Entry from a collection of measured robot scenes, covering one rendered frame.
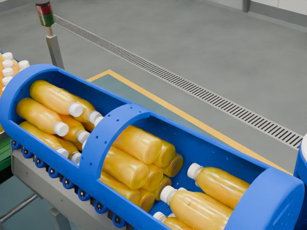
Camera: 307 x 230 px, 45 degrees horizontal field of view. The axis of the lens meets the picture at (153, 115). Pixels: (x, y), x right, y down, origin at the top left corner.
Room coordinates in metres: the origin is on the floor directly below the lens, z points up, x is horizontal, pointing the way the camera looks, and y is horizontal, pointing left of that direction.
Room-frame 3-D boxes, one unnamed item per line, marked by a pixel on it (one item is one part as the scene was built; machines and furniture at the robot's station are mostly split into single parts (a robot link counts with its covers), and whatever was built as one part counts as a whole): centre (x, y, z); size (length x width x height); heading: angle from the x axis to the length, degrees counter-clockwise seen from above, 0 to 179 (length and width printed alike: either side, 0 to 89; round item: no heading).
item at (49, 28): (1.61, 0.44, 1.18); 0.06 x 0.06 x 0.16
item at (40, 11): (1.61, 0.44, 1.23); 0.06 x 0.06 x 0.04
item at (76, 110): (0.91, 0.23, 1.16); 0.04 x 0.02 x 0.04; 136
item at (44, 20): (1.61, 0.44, 1.18); 0.06 x 0.06 x 0.05
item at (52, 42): (1.61, 0.44, 0.55); 0.04 x 0.04 x 1.10; 46
